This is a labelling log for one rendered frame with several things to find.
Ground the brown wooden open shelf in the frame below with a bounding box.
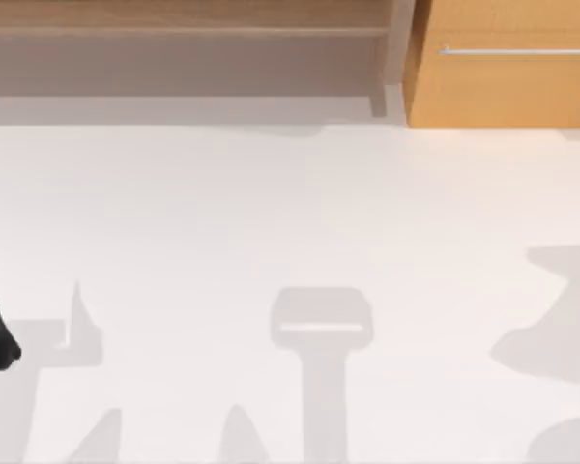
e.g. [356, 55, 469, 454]
[0, 0, 417, 119]

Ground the light wooden cupboard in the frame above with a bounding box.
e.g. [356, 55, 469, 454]
[402, 0, 580, 130]

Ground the long metal handle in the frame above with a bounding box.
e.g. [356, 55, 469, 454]
[439, 45, 580, 57]

